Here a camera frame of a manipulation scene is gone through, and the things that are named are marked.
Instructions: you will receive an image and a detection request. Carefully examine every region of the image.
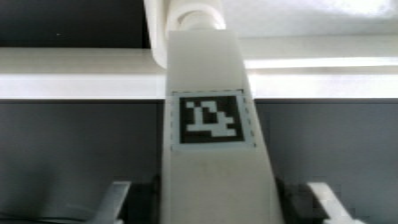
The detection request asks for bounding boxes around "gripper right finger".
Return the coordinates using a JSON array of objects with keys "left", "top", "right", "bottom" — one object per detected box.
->
[{"left": 275, "top": 179, "right": 364, "bottom": 224}]

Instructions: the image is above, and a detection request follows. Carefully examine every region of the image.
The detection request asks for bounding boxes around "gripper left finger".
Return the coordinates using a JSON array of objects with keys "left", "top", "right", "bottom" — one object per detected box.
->
[{"left": 94, "top": 179, "right": 158, "bottom": 224}]

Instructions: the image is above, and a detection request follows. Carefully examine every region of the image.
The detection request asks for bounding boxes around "white desk leg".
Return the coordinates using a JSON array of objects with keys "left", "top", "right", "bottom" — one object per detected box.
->
[{"left": 161, "top": 12, "right": 284, "bottom": 224}]

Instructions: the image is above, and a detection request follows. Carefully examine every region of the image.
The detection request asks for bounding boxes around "white square desk top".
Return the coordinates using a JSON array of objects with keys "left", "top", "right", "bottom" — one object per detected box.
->
[{"left": 0, "top": 0, "right": 398, "bottom": 101}]

